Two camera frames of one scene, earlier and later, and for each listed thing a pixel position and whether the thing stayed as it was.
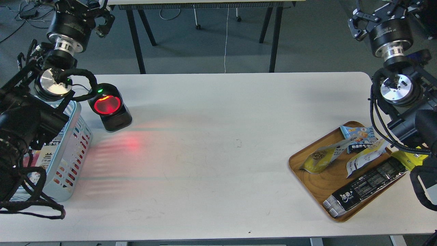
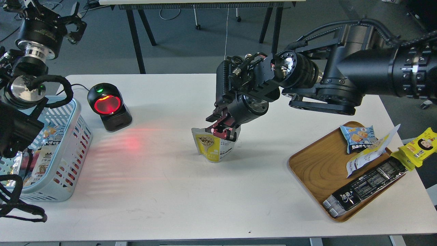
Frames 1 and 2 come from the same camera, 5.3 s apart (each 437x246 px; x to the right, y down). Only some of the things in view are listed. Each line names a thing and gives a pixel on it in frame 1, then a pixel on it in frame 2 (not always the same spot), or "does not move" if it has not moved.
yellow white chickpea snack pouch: x=317 y=162 → x=216 y=149
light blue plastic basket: x=55 y=165 does not move
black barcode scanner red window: x=108 y=103 does not move
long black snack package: x=338 y=203 does not move
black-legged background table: x=140 y=5 does not move
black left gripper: x=72 y=21 → x=41 y=33
